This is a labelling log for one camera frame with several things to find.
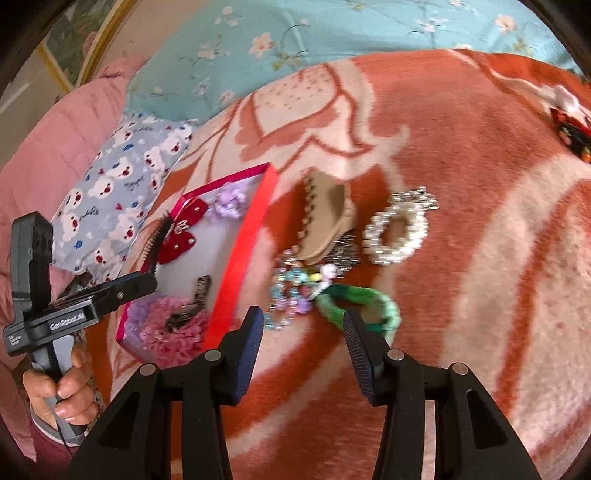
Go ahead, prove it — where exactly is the red bow hair clip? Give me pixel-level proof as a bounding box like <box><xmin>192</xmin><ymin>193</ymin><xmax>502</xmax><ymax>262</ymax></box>
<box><xmin>156</xmin><ymin>197</ymin><xmax>208</xmax><ymax>265</ymax></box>

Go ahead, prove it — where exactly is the black gold wristwatch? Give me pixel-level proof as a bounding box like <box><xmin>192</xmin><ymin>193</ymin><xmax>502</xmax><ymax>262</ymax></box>
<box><xmin>165</xmin><ymin>275</ymin><xmax>212</xmax><ymax>332</ymax></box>

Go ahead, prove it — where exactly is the small purple flower scrunchie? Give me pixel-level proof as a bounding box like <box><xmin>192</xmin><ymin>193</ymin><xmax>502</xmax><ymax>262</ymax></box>
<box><xmin>208</xmin><ymin>182</ymin><xmax>247</xmax><ymax>220</ymax></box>

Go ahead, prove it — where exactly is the pastel bead bracelet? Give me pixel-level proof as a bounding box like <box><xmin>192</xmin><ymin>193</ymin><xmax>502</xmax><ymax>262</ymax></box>
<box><xmin>264</xmin><ymin>250</ymin><xmax>339</xmax><ymax>332</ymax></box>

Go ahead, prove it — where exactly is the green woven bracelet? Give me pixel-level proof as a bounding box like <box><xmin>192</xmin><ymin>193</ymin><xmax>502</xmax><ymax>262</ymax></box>
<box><xmin>314</xmin><ymin>283</ymin><xmax>402</xmax><ymax>338</ymax></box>

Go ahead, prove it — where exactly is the beige claw hair clip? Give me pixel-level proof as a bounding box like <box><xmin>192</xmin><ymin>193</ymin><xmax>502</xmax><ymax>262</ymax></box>
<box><xmin>295</xmin><ymin>171</ymin><xmax>358</xmax><ymax>266</ymax></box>

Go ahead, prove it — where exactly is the white pearl bracelet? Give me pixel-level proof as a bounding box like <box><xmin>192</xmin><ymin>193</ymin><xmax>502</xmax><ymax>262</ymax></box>
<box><xmin>361</xmin><ymin>204</ymin><xmax>430</xmax><ymax>267</ymax></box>

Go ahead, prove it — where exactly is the silver rhinestone hair clip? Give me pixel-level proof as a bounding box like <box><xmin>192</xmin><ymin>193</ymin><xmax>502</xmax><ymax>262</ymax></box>
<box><xmin>389</xmin><ymin>186</ymin><xmax>440</xmax><ymax>212</ymax></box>

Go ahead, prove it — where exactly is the black hair comb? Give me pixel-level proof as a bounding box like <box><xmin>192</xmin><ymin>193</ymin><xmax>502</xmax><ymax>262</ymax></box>
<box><xmin>140</xmin><ymin>212</ymin><xmax>173</xmax><ymax>273</ymax></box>

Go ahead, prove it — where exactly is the red jewelry box tray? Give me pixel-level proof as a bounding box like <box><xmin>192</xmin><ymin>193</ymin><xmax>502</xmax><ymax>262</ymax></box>
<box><xmin>129</xmin><ymin>163</ymin><xmax>279</xmax><ymax>349</ymax></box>

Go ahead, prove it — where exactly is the person's left hand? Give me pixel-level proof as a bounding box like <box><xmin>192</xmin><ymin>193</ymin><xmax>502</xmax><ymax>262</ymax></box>
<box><xmin>22</xmin><ymin>343</ymin><xmax>98</xmax><ymax>429</ymax></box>

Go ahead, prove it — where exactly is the large purple flower scrunchie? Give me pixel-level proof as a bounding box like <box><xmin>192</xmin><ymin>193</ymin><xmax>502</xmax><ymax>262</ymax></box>
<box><xmin>124</xmin><ymin>294</ymin><xmax>157</xmax><ymax>345</ymax></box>

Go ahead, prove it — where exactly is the blue bear print pillow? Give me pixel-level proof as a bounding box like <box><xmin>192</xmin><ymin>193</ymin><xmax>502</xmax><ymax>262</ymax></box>
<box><xmin>52</xmin><ymin>113</ymin><xmax>195</xmax><ymax>283</ymax></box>

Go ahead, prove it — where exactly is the pink flower scrunchie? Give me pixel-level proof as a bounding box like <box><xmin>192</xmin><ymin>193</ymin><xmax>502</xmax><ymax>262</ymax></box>
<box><xmin>139</xmin><ymin>297</ymin><xmax>209</xmax><ymax>369</ymax></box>

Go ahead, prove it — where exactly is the pink quilted blanket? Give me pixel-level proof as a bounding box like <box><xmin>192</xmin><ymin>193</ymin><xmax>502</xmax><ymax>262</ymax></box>
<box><xmin>0</xmin><ymin>56</ymin><xmax>148</xmax><ymax>462</ymax></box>

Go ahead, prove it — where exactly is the teal floral quilt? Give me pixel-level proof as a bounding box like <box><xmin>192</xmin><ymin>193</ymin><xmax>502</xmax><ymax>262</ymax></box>
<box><xmin>125</xmin><ymin>1</ymin><xmax>581</xmax><ymax>123</ymax></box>

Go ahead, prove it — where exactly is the orange white fleece blanket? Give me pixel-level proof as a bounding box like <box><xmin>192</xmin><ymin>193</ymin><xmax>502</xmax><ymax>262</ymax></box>
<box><xmin>147</xmin><ymin>50</ymin><xmax>590</xmax><ymax>479</ymax></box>

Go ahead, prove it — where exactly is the gold framed picture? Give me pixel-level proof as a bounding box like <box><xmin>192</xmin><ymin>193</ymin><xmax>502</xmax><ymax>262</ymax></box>
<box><xmin>36</xmin><ymin>0</ymin><xmax>137</xmax><ymax>92</ymax></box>

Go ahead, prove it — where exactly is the red ribbon hair clip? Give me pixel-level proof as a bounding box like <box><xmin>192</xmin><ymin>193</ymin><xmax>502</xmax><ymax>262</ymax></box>
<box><xmin>550</xmin><ymin>108</ymin><xmax>590</xmax><ymax>139</ymax></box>

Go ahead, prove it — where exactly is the white fluffy pompom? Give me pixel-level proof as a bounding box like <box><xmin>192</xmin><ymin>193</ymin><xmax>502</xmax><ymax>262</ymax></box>
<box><xmin>554</xmin><ymin>85</ymin><xmax>580</xmax><ymax>116</ymax></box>

